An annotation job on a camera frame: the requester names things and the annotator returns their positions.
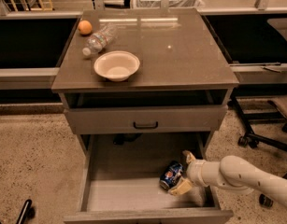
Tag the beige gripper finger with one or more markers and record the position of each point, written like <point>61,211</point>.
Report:
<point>189,156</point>
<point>184,185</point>

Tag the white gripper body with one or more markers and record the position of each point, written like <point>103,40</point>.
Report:
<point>193,171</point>

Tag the blue pepsi can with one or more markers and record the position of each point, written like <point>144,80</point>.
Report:
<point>170,177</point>

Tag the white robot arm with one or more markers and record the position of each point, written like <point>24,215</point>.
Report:
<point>230,173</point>

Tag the grey drawer cabinet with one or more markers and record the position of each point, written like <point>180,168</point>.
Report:
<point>180,65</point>

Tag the open bottom drawer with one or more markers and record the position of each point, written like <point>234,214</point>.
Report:
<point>120,183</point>

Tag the black office chair base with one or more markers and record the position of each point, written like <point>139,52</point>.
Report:
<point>264,123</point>

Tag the white bowl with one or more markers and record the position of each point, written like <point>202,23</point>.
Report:
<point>116,65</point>

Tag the clear plastic water bottle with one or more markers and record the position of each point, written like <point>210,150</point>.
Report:
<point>100,39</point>

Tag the black chair leg left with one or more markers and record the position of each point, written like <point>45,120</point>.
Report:
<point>27,212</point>

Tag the orange fruit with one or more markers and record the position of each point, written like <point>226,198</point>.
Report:
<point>85,28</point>

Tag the closed drawer with black handle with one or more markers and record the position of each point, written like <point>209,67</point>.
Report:
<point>170,119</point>

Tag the white wire basket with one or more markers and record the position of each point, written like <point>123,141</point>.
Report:
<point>166,3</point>

